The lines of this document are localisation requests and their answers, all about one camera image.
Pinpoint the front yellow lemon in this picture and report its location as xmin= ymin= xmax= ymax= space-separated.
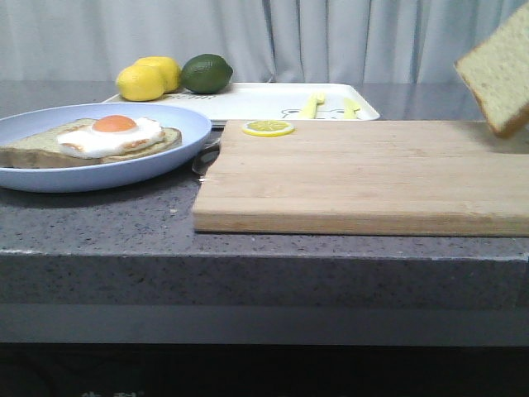
xmin=116 ymin=65 xmax=165 ymax=102

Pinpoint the yellow lemon slice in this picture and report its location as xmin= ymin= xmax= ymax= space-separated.
xmin=242 ymin=120 xmax=295 ymax=137

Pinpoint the rear yellow lemon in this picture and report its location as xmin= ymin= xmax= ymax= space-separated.
xmin=135 ymin=56 xmax=182 ymax=93

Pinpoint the green lime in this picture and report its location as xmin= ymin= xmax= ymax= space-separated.
xmin=180 ymin=54 xmax=233 ymax=94

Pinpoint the bread slice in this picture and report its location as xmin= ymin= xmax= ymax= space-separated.
xmin=455 ymin=3 xmax=528 ymax=138
xmin=1 ymin=118 xmax=182 ymax=169

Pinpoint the metal cutting board handle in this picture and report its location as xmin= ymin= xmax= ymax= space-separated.
xmin=192 ymin=139 xmax=221 ymax=175

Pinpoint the grey white curtain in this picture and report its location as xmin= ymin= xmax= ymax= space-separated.
xmin=1 ymin=1 xmax=519 ymax=84

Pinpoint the yellow plastic knife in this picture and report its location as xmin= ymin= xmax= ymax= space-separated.
xmin=343 ymin=98 xmax=361 ymax=120

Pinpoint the yellow plastic fork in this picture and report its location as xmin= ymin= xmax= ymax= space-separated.
xmin=298 ymin=92 xmax=326 ymax=120

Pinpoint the fake fried egg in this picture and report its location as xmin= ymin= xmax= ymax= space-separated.
xmin=56 ymin=115 xmax=165 ymax=159

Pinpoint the white rectangular tray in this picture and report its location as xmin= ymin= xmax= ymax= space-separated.
xmin=101 ymin=82 xmax=381 ymax=122

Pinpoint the wooden cutting board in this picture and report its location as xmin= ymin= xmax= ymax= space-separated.
xmin=193 ymin=120 xmax=528 ymax=237

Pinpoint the light blue round plate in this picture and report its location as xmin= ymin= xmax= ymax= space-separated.
xmin=1 ymin=103 xmax=212 ymax=193

